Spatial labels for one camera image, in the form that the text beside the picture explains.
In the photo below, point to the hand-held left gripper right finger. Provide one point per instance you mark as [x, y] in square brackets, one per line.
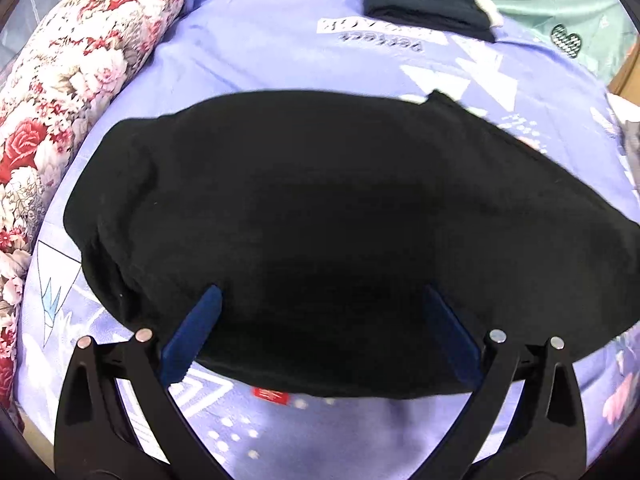
[450, 330]

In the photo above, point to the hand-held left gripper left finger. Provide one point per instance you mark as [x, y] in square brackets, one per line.
[195, 330]

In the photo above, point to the black pants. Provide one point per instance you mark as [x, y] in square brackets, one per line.
[325, 210]

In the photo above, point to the folded dark pants grey cuff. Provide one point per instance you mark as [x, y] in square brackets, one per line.
[420, 0]

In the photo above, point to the grey sweatshirt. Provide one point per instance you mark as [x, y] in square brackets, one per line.
[632, 145]

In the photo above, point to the floral quilted pillow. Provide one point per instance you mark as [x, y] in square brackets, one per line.
[75, 85]

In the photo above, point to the white pillow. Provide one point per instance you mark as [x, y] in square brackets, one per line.
[625, 107]

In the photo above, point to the purple printed bedsheet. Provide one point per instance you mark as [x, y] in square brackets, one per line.
[280, 50]

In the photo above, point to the wooden display cabinet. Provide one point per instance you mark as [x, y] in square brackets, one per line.
[630, 77]

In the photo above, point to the teal heart printed sheet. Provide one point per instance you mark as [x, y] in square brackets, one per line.
[575, 5]

